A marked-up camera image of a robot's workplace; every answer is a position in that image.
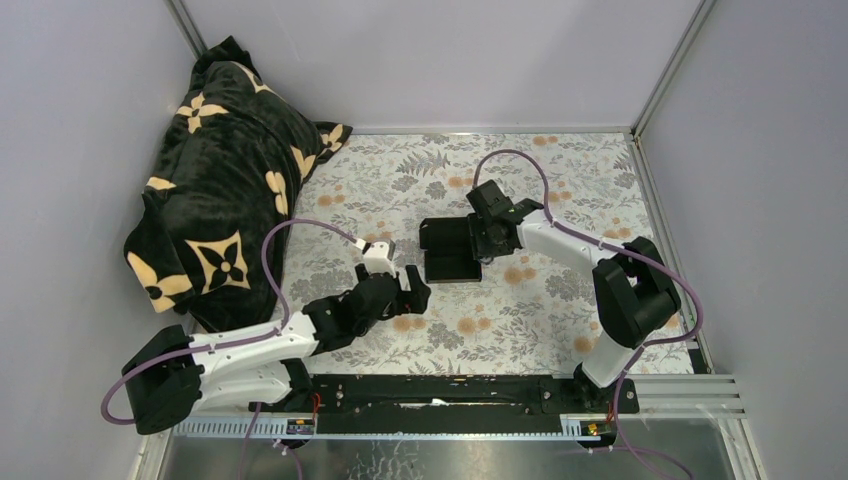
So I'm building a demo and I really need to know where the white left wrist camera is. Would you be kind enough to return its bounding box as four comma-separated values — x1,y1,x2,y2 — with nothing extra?
356,239,396,276

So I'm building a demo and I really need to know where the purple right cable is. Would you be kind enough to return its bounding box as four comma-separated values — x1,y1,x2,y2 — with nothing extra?
471,148,707,480

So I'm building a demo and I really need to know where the floral tablecloth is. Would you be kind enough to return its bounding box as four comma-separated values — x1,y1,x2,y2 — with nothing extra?
262,130,695,377

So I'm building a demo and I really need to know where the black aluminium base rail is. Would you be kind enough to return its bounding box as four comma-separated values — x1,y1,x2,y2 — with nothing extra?
156,372,746,439

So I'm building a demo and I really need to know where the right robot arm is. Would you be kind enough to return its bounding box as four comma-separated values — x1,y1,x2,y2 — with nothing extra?
466,181,681,412

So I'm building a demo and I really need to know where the black floral blanket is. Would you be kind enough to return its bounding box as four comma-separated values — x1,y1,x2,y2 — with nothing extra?
123,37,352,330

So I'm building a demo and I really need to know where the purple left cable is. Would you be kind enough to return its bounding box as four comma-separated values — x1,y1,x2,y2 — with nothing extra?
100,218,379,428

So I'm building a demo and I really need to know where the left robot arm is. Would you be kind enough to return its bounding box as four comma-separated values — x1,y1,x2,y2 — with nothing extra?
121,265,431,435

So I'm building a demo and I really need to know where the black paper box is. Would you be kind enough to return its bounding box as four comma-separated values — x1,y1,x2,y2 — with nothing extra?
419,217,482,284

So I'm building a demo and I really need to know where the purple cable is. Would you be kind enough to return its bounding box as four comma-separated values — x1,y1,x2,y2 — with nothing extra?
471,148,707,480
100,218,379,428

